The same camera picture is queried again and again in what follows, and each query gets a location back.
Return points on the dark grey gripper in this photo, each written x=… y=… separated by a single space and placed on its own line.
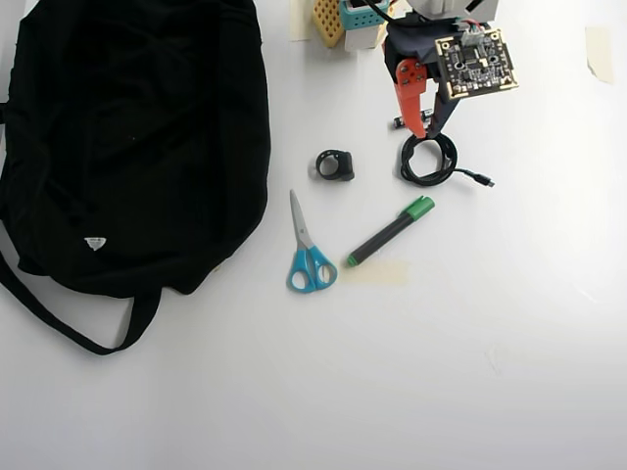
x=409 y=78

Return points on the green capped black marker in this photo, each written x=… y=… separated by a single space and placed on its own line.
x=387 y=232

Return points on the yellow perforated robot base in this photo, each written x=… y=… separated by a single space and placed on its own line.
x=327 y=22

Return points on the beige tape under robot base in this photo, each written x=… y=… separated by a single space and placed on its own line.
x=299 y=22

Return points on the white grey teal robot arm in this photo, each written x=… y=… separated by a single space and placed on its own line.
x=365 y=19

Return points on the black fabric bag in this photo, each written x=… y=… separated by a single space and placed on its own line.
x=132 y=147

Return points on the black aaa battery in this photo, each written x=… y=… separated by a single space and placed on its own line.
x=399 y=122

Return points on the wide beige tape strip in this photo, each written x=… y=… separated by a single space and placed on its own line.
x=387 y=274

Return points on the beige tape with torn corner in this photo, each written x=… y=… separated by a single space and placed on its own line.
x=600 y=49

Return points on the bare camera circuit board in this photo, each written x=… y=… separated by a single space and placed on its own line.
x=475 y=63

